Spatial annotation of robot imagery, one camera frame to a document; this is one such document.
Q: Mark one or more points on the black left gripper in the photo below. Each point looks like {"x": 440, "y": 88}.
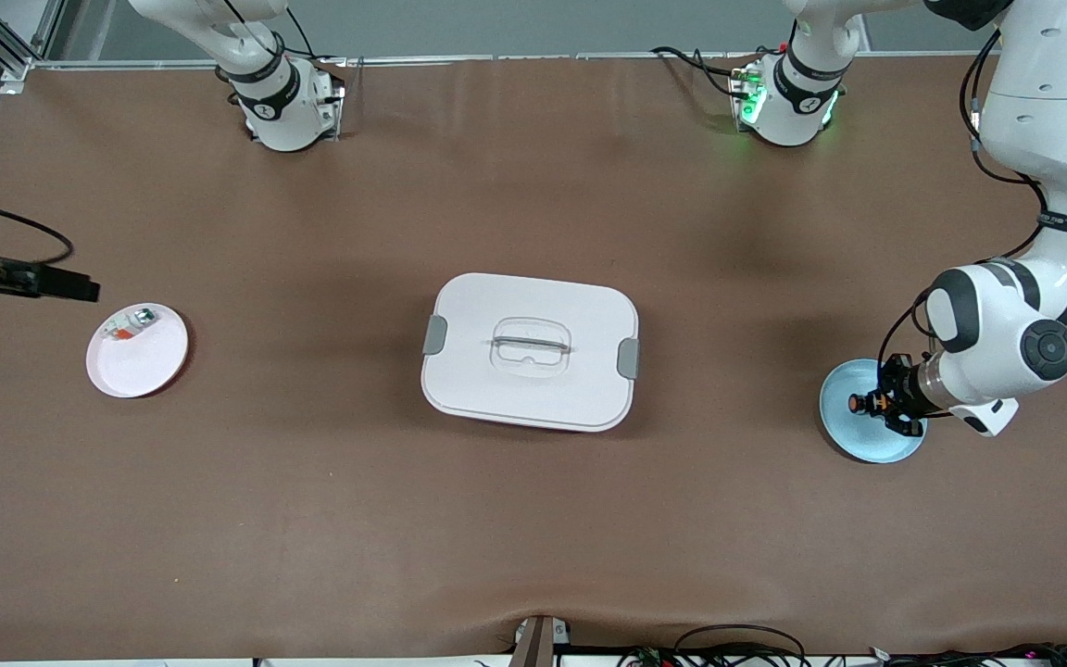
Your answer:
{"x": 901, "y": 389}

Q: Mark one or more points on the orange and black push-button switch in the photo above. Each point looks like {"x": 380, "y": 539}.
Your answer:
{"x": 859, "y": 403}

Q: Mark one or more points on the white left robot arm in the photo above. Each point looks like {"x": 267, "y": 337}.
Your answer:
{"x": 1043, "y": 111}

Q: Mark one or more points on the grey box latch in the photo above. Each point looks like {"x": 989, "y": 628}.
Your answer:
{"x": 628, "y": 358}
{"x": 434, "y": 334}

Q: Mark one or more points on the white lidded storage box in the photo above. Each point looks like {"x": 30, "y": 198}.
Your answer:
{"x": 530, "y": 398}

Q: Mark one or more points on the light blue round plate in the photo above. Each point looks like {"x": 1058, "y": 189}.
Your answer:
{"x": 853, "y": 440}

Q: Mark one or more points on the white round plate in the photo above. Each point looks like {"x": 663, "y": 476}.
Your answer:
{"x": 135, "y": 371}

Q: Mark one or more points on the white and green push-button switch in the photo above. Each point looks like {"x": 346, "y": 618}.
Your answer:
{"x": 131, "y": 323}

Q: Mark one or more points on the aluminium frame profile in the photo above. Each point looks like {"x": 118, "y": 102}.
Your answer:
{"x": 15, "y": 63}

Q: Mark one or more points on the aluminium camera post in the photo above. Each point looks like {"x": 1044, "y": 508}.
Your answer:
{"x": 538, "y": 644}

